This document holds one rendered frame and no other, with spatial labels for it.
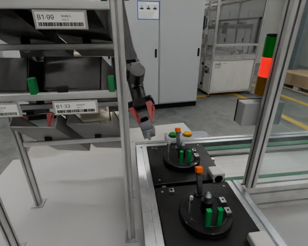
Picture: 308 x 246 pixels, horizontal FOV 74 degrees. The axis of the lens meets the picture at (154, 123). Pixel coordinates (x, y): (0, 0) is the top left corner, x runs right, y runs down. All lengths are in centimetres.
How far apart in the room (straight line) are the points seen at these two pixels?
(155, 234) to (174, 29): 348
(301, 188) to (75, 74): 79
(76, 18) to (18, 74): 19
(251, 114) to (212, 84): 428
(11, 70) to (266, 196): 81
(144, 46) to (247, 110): 315
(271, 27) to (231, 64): 599
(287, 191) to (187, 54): 333
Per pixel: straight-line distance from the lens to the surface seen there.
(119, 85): 42
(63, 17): 42
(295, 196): 89
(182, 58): 388
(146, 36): 366
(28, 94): 47
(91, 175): 93
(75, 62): 49
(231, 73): 508
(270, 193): 81
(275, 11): 1088
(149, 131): 74
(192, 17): 392
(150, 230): 59
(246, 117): 63
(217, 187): 70
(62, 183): 93
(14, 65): 53
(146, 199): 65
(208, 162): 80
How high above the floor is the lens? 143
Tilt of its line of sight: 25 degrees down
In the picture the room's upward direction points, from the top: straight up
